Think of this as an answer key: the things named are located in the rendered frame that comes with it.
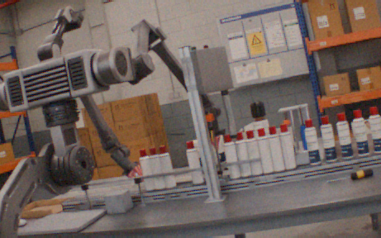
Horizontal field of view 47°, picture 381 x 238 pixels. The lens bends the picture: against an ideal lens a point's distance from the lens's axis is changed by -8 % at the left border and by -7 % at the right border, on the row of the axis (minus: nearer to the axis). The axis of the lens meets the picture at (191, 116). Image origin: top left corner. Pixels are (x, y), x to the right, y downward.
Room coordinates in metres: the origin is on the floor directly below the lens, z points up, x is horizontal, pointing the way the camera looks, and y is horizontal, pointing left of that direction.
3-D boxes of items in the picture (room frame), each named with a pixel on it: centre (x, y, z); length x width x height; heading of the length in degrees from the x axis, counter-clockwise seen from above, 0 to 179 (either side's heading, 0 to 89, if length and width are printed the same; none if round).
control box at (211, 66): (2.05, -0.11, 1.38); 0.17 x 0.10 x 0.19; 128
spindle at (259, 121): (2.68, -0.38, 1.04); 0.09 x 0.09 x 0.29
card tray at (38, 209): (2.46, 0.92, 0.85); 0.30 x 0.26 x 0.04; 73
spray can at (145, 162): (2.26, 0.27, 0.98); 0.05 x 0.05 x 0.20
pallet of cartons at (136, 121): (5.99, 1.00, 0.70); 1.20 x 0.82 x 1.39; 77
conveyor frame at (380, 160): (2.16, -0.03, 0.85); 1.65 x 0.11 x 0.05; 73
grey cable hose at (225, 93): (2.02, -0.16, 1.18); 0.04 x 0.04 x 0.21
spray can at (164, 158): (2.23, 0.17, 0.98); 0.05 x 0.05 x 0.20
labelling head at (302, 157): (2.12, -0.46, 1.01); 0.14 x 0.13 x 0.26; 73
